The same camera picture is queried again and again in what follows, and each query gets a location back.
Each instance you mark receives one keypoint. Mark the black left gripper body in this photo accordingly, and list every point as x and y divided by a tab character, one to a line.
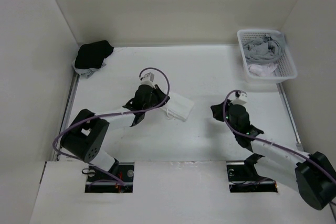
156	98

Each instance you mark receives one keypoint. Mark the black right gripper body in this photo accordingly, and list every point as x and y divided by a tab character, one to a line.
219	115

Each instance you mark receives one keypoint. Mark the white tank top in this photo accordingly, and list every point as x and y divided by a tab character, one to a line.
178	107

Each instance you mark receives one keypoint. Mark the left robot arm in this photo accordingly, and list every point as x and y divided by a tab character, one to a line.
85	140

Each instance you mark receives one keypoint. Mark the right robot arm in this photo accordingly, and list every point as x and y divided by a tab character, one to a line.
311	175

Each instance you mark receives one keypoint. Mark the folded grey tank top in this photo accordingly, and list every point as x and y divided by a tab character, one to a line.
87	73

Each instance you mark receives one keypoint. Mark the pale pink tank top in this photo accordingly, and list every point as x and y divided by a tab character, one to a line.
265	70

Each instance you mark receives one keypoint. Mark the folded black tank top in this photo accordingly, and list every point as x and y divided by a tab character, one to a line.
93	55

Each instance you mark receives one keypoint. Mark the grey tank top in basket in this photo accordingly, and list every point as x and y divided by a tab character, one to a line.
264	50

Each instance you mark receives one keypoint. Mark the white plastic laundry basket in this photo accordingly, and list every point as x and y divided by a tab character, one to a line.
286	69

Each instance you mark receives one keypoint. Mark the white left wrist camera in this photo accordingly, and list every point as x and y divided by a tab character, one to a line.
147	79

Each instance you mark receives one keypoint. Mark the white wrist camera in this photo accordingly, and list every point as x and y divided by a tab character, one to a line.
240	98
147	79

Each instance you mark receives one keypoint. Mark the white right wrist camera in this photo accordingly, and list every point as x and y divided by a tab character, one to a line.
240	98

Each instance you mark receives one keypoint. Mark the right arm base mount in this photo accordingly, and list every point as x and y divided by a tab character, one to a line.
243	177

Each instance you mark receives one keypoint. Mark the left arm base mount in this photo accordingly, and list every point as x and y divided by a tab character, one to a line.
99	182

